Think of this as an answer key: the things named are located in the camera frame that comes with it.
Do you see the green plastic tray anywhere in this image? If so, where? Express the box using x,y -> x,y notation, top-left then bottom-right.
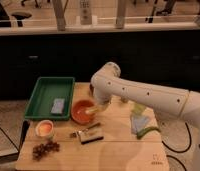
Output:
24,77 -> 75,121

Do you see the metal measuring cup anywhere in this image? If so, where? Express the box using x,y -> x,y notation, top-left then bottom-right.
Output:
121,97 -> 129,103

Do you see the white remote control device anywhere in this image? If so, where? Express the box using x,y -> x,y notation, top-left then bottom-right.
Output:
79,0 -> 92,25

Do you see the yellow banana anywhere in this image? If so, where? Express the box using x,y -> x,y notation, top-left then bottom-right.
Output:
85,107 -> 100,115

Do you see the light blue cloth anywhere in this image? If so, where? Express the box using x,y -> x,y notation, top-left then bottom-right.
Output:
130,114 -> 150,134

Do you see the grey blue sponge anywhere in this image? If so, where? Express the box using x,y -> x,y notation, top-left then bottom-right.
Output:
51,98 -> 65,115

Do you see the black power cable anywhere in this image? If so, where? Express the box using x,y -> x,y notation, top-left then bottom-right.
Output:
161,122 -> 193,171

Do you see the green cucumber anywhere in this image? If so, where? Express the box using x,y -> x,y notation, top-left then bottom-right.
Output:
136,126 -> 161,140

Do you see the bunch of dark grapes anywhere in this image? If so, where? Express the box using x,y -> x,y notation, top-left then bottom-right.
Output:
32,141 -> 60,161

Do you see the white cup orange inside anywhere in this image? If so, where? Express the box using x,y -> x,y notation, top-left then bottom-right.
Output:
35,120 -> 54,139

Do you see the red bowl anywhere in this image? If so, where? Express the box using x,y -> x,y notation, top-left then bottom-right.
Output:
71,100 -> 94,125

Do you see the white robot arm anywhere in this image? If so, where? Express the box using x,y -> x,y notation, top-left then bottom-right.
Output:
91,62 -> 200,171

